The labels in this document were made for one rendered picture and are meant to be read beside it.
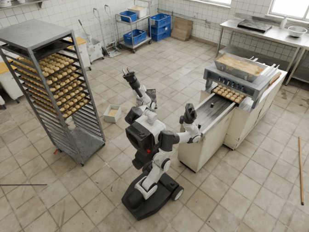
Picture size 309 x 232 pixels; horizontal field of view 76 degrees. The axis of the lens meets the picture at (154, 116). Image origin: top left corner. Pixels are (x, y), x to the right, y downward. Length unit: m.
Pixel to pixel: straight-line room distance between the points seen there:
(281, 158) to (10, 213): 3.72
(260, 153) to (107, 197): 2.29
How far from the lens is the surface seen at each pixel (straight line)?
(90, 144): 3.20
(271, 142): 3.68
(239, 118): 2.81
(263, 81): 2.68
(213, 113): 2.56
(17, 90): 4.73
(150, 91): 4.20
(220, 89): 2.83
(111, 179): 2.95
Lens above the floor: 2.51
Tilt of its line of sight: 43 degrees down
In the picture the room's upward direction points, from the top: 2 degrees counter-clockwise
